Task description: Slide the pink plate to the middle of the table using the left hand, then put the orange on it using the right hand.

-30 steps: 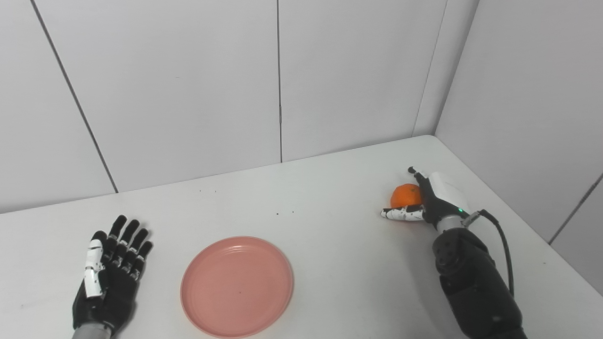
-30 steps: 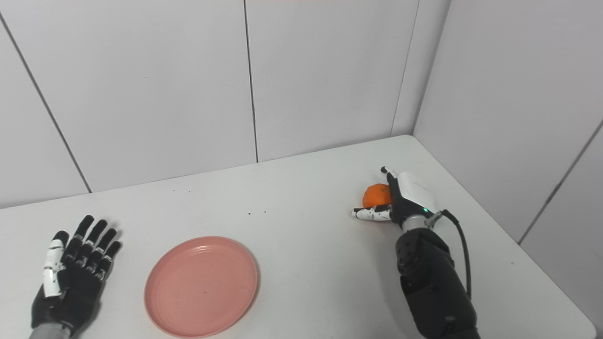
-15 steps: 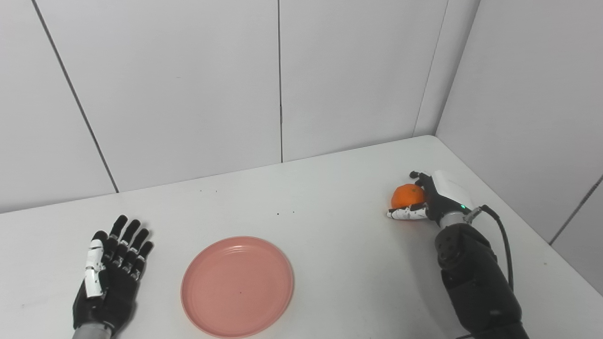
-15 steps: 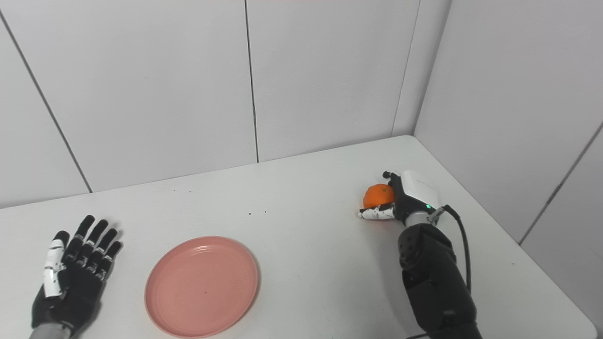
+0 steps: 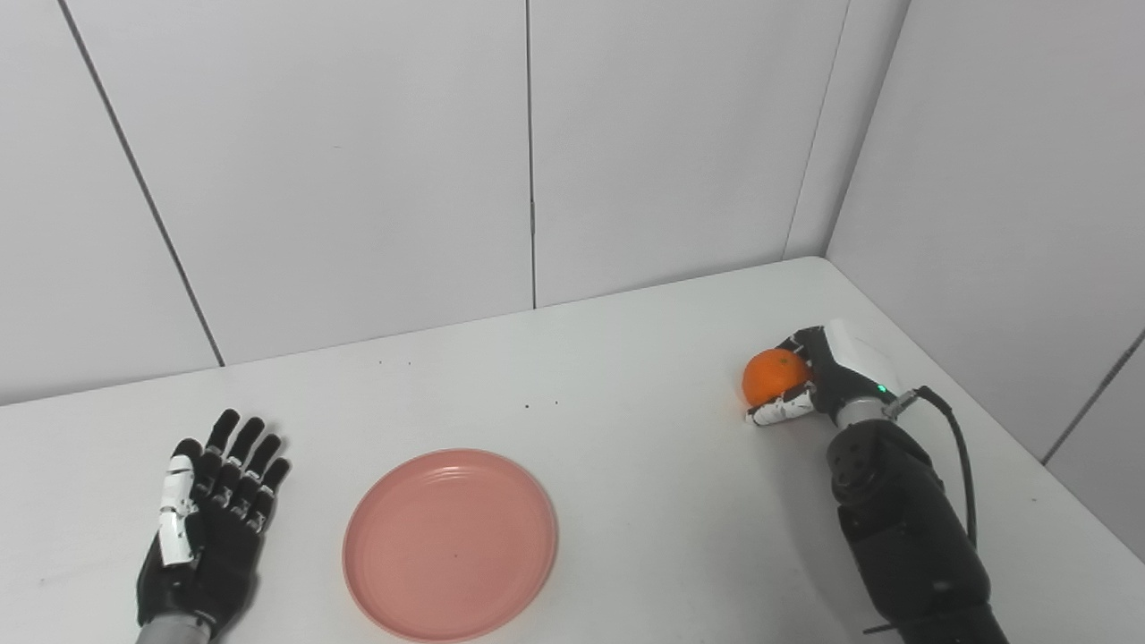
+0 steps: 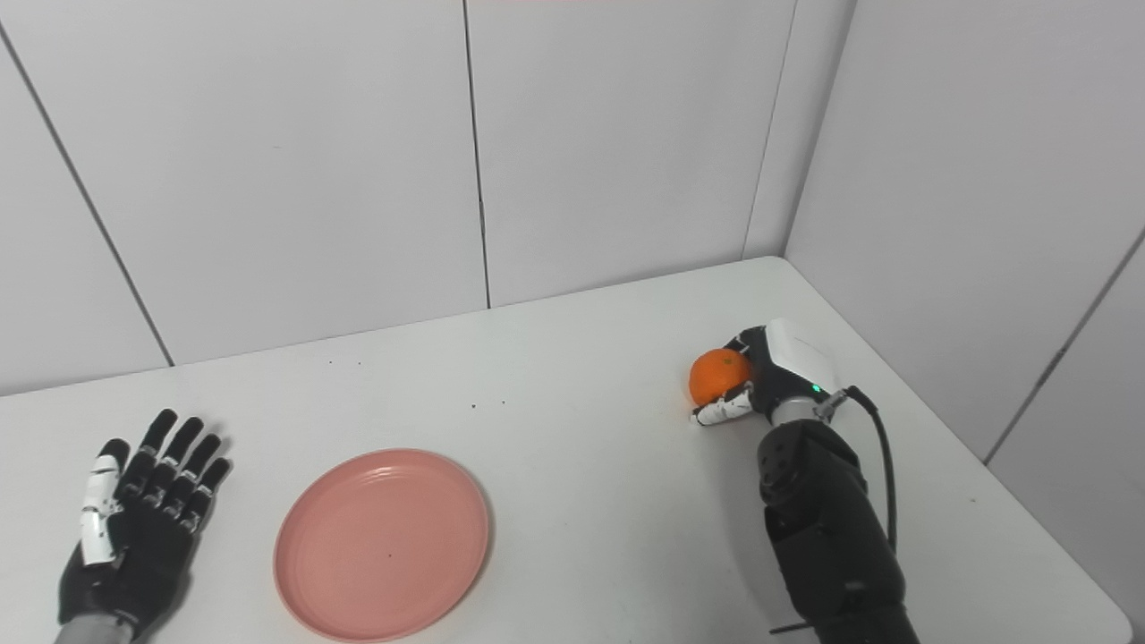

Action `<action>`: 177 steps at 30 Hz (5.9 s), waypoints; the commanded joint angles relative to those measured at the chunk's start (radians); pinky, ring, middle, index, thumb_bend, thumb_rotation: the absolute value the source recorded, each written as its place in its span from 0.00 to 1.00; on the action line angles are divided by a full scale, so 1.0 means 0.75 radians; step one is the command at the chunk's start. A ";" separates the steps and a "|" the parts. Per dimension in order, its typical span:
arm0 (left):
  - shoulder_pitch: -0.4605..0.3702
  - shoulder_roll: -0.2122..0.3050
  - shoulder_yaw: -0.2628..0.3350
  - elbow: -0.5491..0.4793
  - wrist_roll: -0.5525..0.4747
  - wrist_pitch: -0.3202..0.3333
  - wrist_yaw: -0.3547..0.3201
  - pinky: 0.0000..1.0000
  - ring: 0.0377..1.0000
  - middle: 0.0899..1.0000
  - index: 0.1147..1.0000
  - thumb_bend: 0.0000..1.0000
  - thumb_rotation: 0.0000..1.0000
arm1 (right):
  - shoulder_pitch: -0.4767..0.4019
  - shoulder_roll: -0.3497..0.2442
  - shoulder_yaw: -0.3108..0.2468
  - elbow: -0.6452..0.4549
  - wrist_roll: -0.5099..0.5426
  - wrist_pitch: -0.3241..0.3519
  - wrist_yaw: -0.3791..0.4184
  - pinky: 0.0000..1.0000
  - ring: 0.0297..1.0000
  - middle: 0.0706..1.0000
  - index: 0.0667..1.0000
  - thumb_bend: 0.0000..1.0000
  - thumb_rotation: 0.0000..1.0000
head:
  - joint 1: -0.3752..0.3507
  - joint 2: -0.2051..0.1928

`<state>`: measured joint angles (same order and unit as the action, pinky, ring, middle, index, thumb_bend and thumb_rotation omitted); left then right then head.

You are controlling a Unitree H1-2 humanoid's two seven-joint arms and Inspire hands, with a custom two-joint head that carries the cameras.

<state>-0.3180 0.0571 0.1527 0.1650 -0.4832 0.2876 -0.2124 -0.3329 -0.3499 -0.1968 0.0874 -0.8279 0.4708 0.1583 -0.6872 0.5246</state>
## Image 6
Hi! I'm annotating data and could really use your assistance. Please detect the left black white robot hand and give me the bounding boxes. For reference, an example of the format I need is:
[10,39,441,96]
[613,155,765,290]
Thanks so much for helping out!
[58,409,233,638]

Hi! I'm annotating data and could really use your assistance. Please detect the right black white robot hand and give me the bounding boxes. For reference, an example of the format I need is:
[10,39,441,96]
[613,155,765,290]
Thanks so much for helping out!
[690,318,843,428]

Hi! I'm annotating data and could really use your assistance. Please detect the orange fruit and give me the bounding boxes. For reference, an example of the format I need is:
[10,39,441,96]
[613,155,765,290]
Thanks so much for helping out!
[688,348,753,407]

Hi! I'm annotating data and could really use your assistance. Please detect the pink round plate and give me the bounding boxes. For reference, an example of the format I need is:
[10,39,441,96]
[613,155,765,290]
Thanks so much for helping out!
[273,448,492,643]

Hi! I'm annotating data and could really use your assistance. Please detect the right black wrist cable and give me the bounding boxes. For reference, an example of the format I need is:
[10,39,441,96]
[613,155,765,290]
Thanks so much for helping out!
[821,386,898,555]

